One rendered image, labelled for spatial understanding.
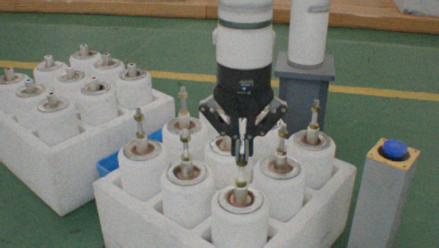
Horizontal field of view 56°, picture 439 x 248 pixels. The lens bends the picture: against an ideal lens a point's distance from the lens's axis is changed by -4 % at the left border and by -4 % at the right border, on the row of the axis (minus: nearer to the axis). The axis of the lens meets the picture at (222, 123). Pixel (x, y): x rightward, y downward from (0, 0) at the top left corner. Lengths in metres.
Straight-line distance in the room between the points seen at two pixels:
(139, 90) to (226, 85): 0.60
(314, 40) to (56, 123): 0.63
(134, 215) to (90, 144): 0.30
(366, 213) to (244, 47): 0.40
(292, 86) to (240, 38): 0.56
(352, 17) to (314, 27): 1.48
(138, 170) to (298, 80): 0.47
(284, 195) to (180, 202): 0.18
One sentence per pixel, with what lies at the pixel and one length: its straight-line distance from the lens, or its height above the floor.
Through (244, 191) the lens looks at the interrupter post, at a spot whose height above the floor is 0.28.
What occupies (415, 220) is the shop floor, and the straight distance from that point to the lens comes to 1.14.
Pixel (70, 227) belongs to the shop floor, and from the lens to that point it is 1.09.
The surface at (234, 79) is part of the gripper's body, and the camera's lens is 0.56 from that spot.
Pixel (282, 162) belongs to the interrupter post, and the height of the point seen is 0.27.
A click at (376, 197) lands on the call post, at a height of 0.24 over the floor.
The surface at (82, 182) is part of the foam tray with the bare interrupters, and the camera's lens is 1.10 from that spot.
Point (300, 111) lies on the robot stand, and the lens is 1.11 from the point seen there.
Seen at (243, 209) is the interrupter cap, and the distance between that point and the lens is 0.69.
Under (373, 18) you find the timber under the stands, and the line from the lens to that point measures 2.54.
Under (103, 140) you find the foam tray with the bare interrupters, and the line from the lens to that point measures 1.09.
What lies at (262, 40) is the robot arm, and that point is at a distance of 0.55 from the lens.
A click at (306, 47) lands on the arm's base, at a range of 1.06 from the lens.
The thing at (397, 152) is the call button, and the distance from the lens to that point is 0.74.
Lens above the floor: 0.70
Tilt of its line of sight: 30 degrees down
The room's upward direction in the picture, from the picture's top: straight up
